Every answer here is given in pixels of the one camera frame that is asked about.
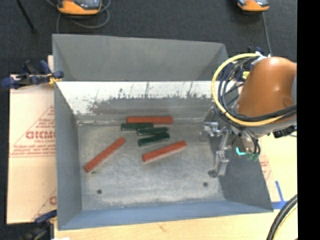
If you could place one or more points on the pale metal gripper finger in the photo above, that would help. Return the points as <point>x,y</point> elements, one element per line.
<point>221,162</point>
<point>212,129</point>

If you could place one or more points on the red-brown flat block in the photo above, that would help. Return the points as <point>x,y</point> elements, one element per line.
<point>150,120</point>
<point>163,151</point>
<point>105,154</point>

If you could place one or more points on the dark green flat block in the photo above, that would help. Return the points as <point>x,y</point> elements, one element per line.
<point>153,131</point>
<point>135,126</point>
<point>153,139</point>

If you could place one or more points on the grey metal bin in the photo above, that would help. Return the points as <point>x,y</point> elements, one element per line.
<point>155,174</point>

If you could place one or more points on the brown cardboard board red print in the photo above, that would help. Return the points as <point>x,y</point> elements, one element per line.
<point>31,159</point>

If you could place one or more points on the black cylinder on white bracket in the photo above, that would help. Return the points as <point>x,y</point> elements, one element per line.
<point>283,132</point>

